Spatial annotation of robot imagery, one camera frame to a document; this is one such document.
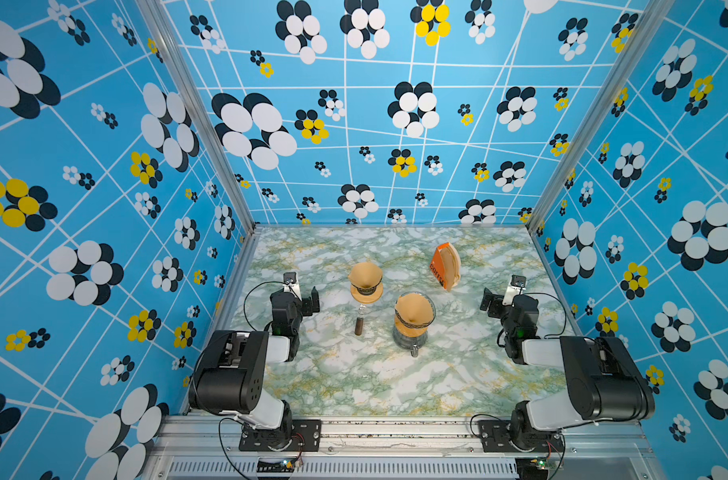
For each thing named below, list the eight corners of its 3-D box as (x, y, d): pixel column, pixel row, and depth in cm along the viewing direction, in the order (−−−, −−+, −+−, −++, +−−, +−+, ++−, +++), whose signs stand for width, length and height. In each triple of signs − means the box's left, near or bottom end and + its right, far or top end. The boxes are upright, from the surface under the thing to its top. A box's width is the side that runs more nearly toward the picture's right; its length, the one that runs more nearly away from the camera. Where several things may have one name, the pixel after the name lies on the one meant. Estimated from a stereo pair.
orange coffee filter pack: (434, 290, 103) (439, 274, 96) (429, 260, 112) (433, 243, 104) (457, 290, 103) (464, 274, 96) (451, 260, 112) (457, 243, 104)
